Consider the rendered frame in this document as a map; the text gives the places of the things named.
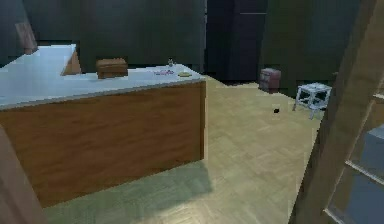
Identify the dark red small bin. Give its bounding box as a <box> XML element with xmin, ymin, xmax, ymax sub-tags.
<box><xmin>258</xmin><ymin>67</ymin><xmax>282</xmax><ymax>95</ymax></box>

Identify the dark tall fridge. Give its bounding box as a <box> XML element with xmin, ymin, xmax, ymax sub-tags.
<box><xmin>204</xmin><ymin>0</ymin><xmax>269</xmax><ymax>82</ymax></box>

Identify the brown wooden box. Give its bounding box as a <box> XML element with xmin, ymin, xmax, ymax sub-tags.
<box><xmin>95</xmin><ymin>57</ymin><xmax>129</xmax><ymax>80</ymax></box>

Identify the wooden kitchen island white top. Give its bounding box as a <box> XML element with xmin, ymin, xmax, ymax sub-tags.
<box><xmin>0</xmin><ymin>43</ymin><xmax>208</xmax><ymax>209</ymax></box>

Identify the white small stool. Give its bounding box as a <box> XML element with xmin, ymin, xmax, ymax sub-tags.
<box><xmin>292</xmin><ymin>82</ymin><xmax>333</xmax><ymax>120</ymax></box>

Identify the brown wooden shelf unit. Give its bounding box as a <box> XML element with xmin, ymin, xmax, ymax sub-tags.
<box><xmin>288</xmin><ymin>0</ymin><xmax>384</xmax><ymax>224</ymax></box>

